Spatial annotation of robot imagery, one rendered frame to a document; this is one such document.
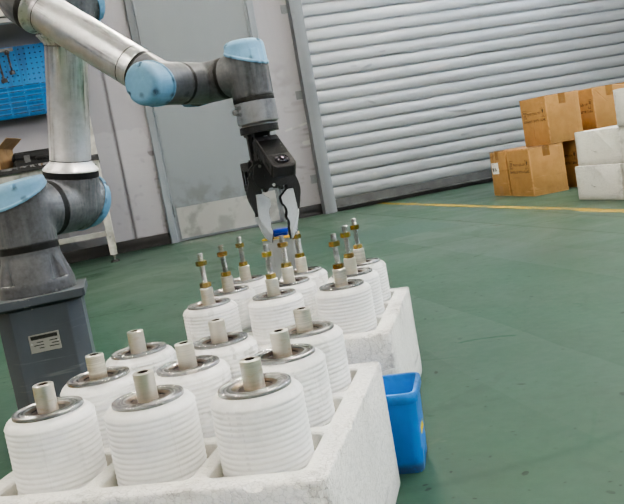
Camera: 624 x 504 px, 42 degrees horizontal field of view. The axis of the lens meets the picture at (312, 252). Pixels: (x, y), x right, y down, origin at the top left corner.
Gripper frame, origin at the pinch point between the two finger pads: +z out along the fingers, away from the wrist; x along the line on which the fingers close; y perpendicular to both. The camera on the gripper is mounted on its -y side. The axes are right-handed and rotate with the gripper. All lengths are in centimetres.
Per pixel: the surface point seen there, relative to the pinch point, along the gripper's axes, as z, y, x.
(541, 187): 30, 288, -252
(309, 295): 11.7, -3.6, -2.1
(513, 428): 34, -33, -22
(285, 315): 12.2, -14.2, 5.9
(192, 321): 11.0, -6.3, 20.0
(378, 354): 19.6, -24.9, -5.0
